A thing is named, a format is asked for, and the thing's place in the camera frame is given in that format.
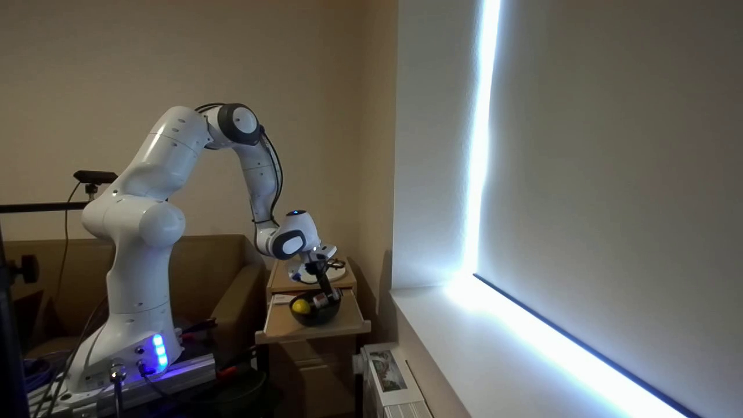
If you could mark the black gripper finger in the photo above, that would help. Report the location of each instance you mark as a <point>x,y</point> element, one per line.
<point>330,292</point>

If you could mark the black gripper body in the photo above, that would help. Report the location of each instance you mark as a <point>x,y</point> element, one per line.
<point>316,270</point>

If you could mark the yellow lemon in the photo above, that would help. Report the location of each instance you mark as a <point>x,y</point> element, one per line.
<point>299,306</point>

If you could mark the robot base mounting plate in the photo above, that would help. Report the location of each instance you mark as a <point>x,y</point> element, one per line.
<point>124,390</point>

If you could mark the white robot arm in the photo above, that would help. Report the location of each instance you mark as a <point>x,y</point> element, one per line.
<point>136,213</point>

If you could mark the white round plate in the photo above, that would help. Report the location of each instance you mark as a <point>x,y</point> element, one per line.
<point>327,270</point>

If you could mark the black bowl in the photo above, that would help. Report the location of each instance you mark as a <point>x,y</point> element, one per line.
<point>320,310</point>

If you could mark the wooden side table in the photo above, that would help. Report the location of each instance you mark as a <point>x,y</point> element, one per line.
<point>312,367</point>

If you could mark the brown leather armchair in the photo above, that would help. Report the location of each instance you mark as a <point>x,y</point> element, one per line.
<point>215,282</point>

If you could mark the white window blind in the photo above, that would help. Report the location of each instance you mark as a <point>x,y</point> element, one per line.
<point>614,194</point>

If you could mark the black camera on stand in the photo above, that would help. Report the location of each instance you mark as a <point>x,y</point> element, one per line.
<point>94,180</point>

